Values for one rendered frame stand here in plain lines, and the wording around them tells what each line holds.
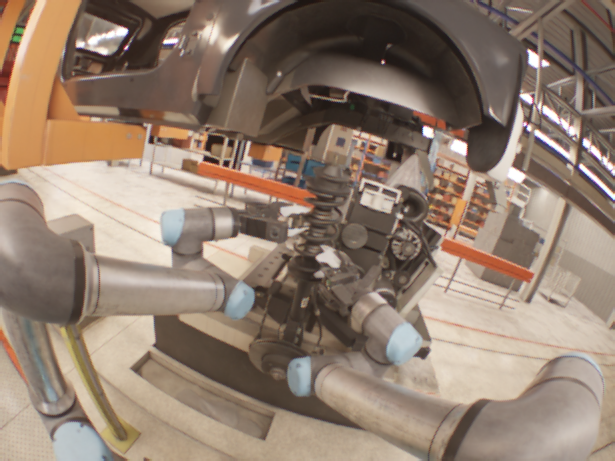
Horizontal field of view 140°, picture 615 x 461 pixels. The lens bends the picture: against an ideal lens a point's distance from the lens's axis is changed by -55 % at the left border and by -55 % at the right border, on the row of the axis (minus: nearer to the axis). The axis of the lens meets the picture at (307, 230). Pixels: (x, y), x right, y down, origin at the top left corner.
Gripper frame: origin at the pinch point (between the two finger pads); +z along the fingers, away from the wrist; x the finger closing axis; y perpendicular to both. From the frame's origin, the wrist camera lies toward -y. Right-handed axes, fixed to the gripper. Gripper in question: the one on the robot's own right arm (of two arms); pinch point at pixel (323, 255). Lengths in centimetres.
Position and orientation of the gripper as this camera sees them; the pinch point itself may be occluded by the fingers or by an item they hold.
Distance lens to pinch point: 69.8
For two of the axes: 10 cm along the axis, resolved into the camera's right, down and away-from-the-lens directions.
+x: -0.7, 8.9, 4.5
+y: -8.9, 1.4, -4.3
